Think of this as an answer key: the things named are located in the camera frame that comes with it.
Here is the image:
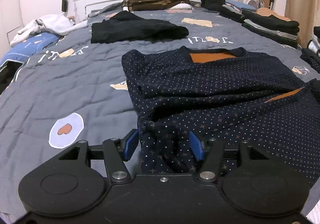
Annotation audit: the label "navy dotted shirt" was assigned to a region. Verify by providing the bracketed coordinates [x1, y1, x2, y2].
[121, 47, 319, 184]

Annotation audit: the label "far black folded clothes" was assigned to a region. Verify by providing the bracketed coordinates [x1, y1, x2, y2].
[201, 0, 257, 23]

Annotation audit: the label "khaki folded clothes pile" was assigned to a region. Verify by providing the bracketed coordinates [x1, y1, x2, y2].
[121, 0, 191, 12]

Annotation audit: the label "stack of folded dark clothes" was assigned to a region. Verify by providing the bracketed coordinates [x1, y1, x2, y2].
[242, 10, 300, 48]

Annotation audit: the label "folded clothes stack near edge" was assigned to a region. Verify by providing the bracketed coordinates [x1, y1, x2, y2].
[300, 26, 320, 73]

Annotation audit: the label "grey patterned quilt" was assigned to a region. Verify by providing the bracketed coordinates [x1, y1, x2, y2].
[0, 1, 320, 219]

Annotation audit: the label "black garment on quilt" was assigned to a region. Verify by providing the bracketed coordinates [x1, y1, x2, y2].
[91, 11, 189, 44]

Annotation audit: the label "white crumpled garment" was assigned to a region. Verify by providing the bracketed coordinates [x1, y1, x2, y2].
[10, 14, 88, 47]

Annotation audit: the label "blue pillow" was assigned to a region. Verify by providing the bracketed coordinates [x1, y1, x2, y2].
[1, 32, 60, 68]

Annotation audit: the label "small white fan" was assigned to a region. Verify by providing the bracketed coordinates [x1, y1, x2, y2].
[244, 0, 265, 10]

